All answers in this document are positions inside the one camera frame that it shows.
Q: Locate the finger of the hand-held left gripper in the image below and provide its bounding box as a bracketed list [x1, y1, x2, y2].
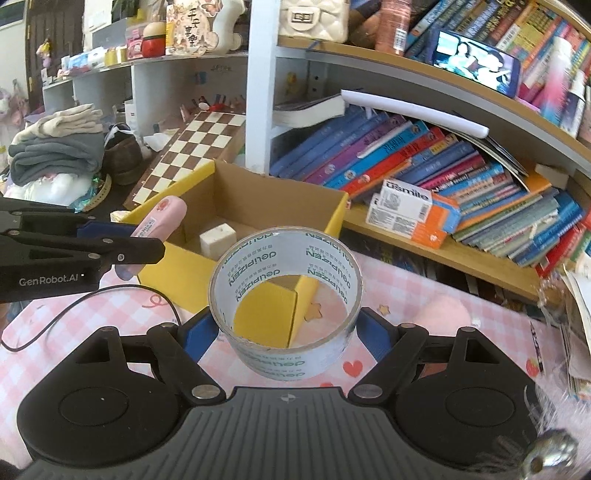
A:
[0, 231, 166, 278]
[0, 198, 137, 239]

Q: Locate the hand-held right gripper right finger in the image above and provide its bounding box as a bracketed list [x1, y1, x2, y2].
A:
[346, 307, 500, 403]

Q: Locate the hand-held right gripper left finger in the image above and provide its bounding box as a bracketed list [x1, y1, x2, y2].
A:
[84, 311, 227, 404]

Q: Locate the pink tube case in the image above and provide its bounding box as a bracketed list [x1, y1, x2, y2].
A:
[113, 196, 187, 280]

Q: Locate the yellow cardboard box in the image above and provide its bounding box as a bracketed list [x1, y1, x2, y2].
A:
[111, 159, 349, 349]

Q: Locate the white foam cube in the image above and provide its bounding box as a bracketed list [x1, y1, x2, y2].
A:
[199, 222, 237, 259]

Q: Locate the clear tape roll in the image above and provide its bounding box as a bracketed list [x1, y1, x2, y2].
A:
[208, 225, 363, 381]

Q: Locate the brown leather bag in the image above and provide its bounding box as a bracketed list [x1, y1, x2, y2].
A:
[104, 134, 144, 185]

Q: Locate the pink plush pig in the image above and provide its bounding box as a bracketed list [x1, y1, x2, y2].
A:
[413, 295, 472, 334]

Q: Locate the pink printed desk mat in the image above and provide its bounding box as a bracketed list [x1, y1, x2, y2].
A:
[0, 251, 578, 467]

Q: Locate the folded grey cloth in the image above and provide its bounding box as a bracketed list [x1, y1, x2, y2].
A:
[8, 131, 105, 185]

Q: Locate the folded beige cloth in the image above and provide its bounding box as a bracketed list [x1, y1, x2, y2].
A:
[18, 104, 105, 139]

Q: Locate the brown and cream checkerboard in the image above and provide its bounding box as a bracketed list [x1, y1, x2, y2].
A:
[122, 111, 247, 206]

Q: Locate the white shelf unit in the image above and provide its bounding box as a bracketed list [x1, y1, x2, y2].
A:
[41, 51, 250, 137]

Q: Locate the black pen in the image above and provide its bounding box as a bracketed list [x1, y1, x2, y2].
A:
[530, 320, 546, 374]

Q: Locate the row of colourful books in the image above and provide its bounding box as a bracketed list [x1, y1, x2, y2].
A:
[270, 104, 587, 280]

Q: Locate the red round jar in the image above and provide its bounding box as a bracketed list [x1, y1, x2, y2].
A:
[142, 21, 167, 58]

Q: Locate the stack of papers and booklets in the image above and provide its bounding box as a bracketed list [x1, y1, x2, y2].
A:
[538, 268, 591, 402]

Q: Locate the wooden bookshelf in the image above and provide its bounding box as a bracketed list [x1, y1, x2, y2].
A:
[245, 0, 591, 303]

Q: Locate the silver bell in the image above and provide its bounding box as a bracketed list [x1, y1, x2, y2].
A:
[522, 429, 579, 480]

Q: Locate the cartoon character plaque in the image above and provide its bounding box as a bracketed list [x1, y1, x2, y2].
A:
[165, 0, 222, 56]

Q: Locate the thick paperback book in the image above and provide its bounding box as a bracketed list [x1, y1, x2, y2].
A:
[272, 95, 347, 129]

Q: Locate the white long bar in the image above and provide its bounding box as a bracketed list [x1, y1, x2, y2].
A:
[341, 90, 490, 138]

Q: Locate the white plush toy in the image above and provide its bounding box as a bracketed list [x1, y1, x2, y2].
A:
[210, 0, 250, 54]

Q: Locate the white quilted handbag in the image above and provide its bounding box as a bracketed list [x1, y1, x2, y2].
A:
[278, 0, 349, 43]

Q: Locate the small black screen device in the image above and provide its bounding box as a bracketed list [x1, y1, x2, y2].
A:
[434, 30, 522, 97]

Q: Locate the pink bottle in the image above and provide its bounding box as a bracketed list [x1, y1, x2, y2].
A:
[375, 0, 411, 56]

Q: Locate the row of tall books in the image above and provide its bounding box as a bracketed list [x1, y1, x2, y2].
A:
[406, 0, 591, 139]

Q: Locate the black cable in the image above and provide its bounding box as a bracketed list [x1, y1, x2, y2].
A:
[0, 285, 183, 352]

